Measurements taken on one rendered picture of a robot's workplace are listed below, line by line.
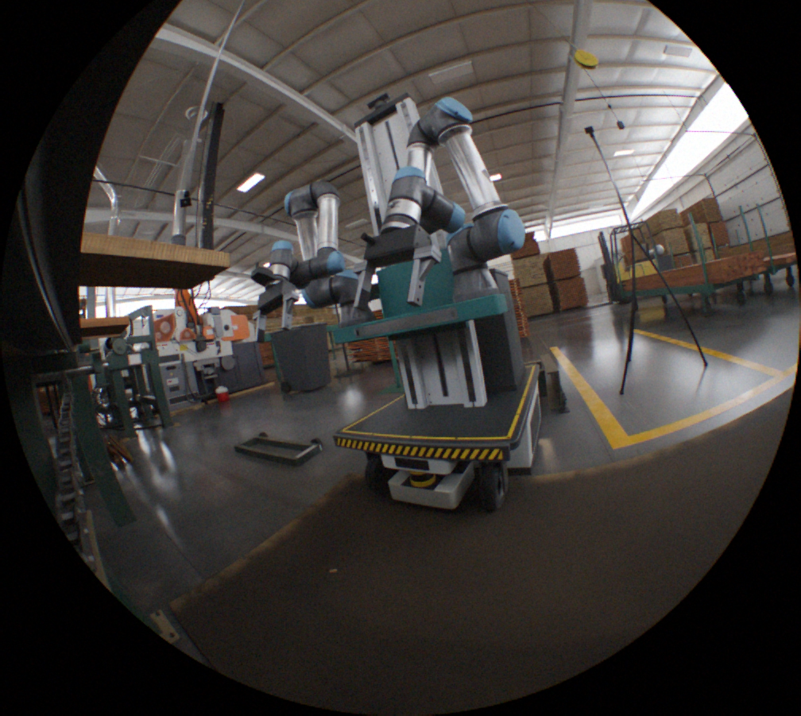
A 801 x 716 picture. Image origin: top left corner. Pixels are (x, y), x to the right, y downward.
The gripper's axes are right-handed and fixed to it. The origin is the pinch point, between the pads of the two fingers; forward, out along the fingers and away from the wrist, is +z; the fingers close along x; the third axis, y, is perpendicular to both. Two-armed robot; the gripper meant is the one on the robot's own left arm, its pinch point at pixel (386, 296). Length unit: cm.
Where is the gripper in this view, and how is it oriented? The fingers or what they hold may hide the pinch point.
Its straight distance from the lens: 51.4
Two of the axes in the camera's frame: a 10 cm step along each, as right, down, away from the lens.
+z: -1.6, 9.5, -2.6
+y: -6.1, -3.1, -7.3
